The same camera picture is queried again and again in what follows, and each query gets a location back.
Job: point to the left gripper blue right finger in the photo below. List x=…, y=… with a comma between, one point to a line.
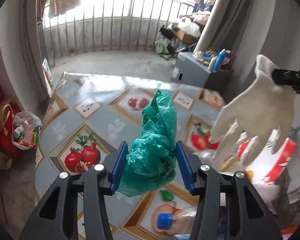
x=184, y=162

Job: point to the grey curtain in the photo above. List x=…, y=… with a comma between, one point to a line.
x=225, y=25

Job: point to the white cotton glove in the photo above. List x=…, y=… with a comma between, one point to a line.
x=255, y=113

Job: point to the blue detergent bottle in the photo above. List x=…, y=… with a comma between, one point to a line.
x=221, y=56

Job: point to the grey cabinet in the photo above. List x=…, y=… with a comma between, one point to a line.
x=189, y=71

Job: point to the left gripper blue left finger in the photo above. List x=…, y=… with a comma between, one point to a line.
x=117, y=167

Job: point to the green plastic bag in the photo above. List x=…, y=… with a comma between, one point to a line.
x=151, y=158

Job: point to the metal balcony railing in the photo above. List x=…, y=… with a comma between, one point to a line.
x=99, y=25

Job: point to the clear bag of trash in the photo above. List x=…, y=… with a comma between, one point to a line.
x=26, y=129

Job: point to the red and white paper bag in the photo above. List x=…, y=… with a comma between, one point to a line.
x=267, y=167

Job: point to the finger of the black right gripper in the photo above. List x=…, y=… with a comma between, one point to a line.
x=286, y=77

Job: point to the Pepsi plastic bottle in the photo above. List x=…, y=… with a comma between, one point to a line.
x=179, y=223

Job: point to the cardboard box on balcony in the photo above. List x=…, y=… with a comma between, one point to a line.
x=186, y=38

